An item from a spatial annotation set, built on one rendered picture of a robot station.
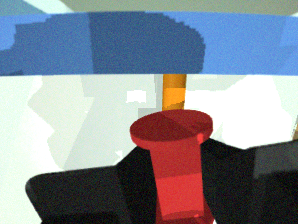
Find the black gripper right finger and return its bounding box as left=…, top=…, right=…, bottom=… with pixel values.
left=200, top=138, right=298, bottom=224

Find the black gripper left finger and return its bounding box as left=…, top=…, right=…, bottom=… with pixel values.
left=24, top=146, right=157, bottom=224

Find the clear-panelled rack with blue frame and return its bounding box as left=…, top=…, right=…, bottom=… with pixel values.
left=0, top=0, right=298, bottom=17

